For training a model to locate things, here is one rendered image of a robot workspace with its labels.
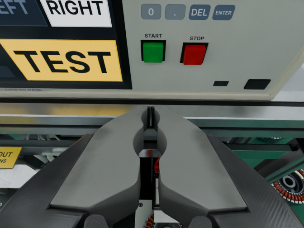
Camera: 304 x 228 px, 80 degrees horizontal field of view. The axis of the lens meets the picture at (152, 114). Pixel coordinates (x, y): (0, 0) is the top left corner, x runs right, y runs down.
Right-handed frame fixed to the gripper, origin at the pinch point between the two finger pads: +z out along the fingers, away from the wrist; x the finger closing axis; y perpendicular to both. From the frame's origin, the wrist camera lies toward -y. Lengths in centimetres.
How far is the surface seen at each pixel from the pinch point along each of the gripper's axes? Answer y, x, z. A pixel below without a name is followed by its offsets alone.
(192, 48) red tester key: -3.0, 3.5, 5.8
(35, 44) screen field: -3.1, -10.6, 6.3
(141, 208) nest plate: 36.8, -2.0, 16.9
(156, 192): 27.9, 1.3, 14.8
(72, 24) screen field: -4.8, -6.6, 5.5
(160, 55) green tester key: -2.3, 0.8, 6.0
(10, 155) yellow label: 10.5, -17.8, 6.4
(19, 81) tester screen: 1.2, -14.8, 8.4
